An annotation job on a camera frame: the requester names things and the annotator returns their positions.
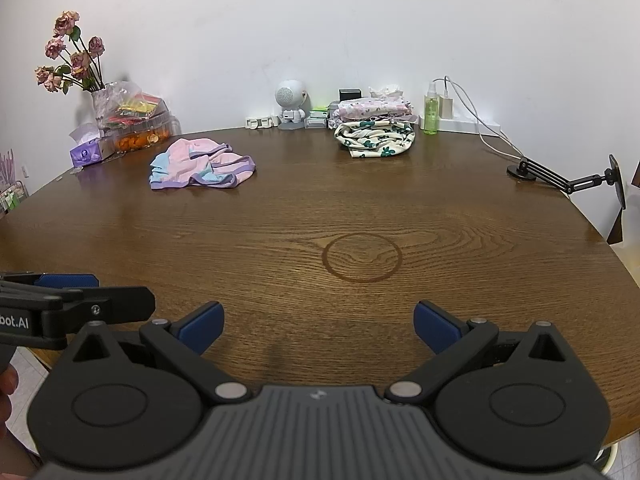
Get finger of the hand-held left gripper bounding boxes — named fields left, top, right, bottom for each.
left=0, top=272, right=99, bottom=307
left=42, top=286, right=157, bottom=340

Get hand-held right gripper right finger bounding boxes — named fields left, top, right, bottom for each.
left=385, top=300, right=571, bottom=406

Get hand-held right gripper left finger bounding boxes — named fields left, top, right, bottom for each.
left=72, top=301, right=252, bottom=406

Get pink blue mesh vest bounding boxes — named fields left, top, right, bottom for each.
left=148, top=137, right=257, bottom=192

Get person's left hand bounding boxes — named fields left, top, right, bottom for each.
left=0, top=365, right=20, bottom=429

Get purple tissue box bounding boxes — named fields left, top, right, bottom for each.
left=69, top=124, right=117, bottom=167

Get clear bag of colourful snacks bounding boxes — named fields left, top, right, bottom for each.
left=92, top=81, right=172, bottom=131

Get folded cream green-flowered cloth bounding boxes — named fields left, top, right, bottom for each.
left=333, top=118, right=417, bottom=159

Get white power strip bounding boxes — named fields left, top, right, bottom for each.
left=418, top=114, right=501, bottom=136

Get green spray bottle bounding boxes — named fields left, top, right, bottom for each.
left=423, top=82, right=440, bottom=135

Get dried rose bouquet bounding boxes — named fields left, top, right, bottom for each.
left=34, top=10, right=107, bottom=95

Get folded pink floral cloth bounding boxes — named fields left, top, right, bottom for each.
left=329, top=98, right=417, bottom=125

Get small green white boxes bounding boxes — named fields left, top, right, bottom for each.
left=304, top=104, right=335, bottom=131

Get white robot speaker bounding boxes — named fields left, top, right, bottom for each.
left=274, top=80, right=307, bottom=131

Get wire rack with small items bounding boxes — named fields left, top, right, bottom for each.
left=0, top=148, right=29, bottom=219

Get white charging cable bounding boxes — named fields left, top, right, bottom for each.
left=442, top=75, right=524, bottom=162

